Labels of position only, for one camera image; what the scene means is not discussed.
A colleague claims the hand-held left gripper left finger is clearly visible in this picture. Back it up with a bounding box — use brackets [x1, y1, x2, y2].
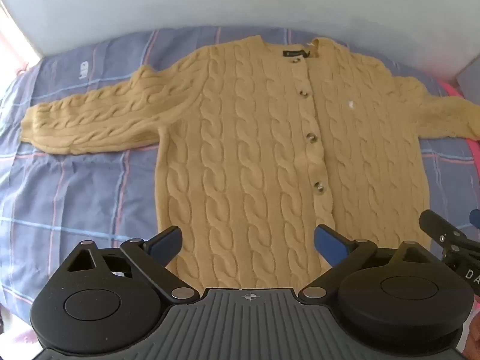
[65, 226, 199, 304]

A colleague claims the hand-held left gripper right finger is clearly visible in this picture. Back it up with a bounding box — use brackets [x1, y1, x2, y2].
[299, 224, 429, 304]

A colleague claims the yellow cable-knit cardigan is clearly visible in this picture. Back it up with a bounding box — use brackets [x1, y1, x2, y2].
[20, 35, 480, 289]

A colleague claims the blue plaid bed sheet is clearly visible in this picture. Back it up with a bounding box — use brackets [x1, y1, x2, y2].
[0, 26, 480, 346]

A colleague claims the pale pink cloth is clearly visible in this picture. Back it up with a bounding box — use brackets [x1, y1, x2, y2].
[0, 320, 43, 360]

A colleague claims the bright window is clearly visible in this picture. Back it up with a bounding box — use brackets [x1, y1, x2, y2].
[0, 0, 43, 73]

